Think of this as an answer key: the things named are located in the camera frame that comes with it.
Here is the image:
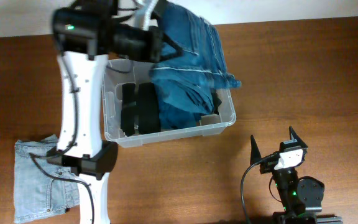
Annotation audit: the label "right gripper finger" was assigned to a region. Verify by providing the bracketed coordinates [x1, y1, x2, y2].
[289, 126, 308, 149]
[250, 135, 262, 165]

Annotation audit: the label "dark blue jeans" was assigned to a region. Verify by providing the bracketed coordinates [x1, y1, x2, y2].
[150, 2, 241, 118]

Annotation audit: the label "dark garment with band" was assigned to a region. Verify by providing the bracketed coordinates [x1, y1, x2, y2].
[211, 91, 222, 115]

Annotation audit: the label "black garment with bands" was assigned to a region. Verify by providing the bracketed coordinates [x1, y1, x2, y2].
[121, 82, 161, 136]

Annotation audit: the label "light blue jeans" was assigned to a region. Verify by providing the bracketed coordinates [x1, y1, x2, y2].
[14, 135, 80, 223]

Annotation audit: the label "blue garment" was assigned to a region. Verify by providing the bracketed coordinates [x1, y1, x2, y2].
[158, 101, 201, 129]

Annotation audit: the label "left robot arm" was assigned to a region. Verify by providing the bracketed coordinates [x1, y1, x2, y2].
[46, 0, 172, 223]

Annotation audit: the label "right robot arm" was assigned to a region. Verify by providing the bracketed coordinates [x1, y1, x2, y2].
[250, 127, 324, 224]

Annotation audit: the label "clear plastic storage bin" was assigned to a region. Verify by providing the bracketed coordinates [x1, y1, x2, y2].
[102, 59, 236, 148]

